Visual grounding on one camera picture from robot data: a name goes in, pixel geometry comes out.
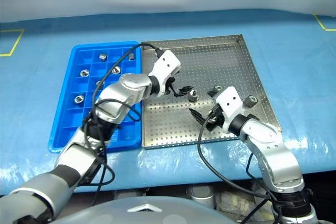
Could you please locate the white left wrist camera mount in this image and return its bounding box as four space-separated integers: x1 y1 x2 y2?
149 50 182 96

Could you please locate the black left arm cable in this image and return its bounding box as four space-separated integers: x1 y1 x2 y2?
82 43 164 207

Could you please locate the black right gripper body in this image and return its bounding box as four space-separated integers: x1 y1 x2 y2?
204 105 226 133

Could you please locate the silver robot torso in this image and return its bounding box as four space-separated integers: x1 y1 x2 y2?
53 196 237 224

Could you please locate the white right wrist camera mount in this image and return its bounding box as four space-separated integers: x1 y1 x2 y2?
214 86 246 133

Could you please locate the grey cylinder under table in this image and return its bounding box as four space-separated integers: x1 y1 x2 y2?
190 185 216 208

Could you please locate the blue table cover sheet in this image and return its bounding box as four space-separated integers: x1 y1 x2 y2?
0 8 336 196

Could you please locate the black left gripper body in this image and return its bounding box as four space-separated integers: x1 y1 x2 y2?
162 76 176 96

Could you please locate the yellow tape marking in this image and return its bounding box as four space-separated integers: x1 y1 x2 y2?
313 13 336 31
0 28 26 58

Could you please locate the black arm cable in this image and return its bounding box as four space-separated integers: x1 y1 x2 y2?
197 110 279 224
82 43 164 207

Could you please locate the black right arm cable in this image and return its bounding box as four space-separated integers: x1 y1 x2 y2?
197 110 279 224

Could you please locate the blue plastic compartment tray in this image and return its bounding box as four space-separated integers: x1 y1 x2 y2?
48 41 144 154

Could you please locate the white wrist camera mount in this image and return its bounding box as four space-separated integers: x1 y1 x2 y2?
149 50 182 96
214 86 246 133

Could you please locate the perforated steel tray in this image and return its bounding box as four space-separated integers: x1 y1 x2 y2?
141 34 283 150

